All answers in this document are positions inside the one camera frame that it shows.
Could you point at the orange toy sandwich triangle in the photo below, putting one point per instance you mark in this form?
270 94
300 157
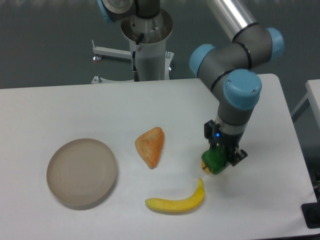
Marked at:
149 146

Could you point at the black box at edge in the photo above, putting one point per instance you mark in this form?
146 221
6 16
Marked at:
311 214

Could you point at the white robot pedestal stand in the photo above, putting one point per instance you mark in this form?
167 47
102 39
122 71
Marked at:
147 37

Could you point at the yellow toy banana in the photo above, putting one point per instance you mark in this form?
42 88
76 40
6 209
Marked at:
169 206

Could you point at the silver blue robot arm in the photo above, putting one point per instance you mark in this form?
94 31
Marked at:
227 72

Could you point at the beige round plate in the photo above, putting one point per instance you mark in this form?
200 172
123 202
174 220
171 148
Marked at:
81 173

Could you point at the green toy bell pepper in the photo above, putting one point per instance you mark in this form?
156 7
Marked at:
215 159

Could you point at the yellow toy bell pepper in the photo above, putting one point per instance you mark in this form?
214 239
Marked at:
205 168

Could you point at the white side table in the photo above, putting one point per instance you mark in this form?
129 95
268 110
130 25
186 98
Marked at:
310 99

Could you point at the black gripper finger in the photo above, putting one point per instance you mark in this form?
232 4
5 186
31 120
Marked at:
209 132
235 155

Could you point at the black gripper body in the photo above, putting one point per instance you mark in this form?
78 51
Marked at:
228 136

